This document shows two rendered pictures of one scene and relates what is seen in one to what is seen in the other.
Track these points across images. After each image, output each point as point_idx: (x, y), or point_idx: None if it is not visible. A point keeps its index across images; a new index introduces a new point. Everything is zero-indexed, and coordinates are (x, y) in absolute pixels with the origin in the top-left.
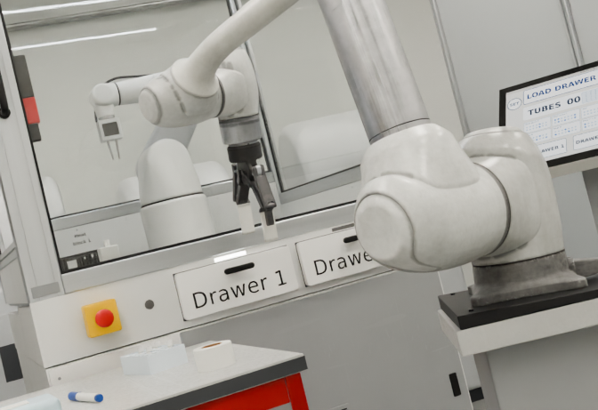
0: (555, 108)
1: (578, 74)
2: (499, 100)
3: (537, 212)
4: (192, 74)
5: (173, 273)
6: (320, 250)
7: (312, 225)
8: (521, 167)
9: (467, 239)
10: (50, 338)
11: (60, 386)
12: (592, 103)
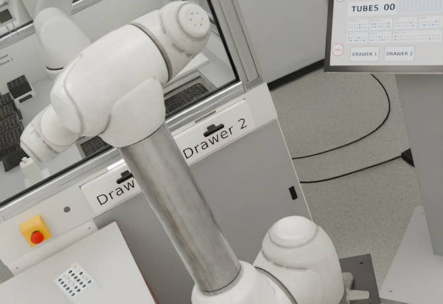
0: (374, 11)
1: None
2: None
3: (321, 297)
4: (58, 134)
5: (80, 185)
6: (187, 142)
7: (178, 124)
8: (310, 275)
9: None
10: (3, 248)
11: (18, 281)
12: (403, 15)
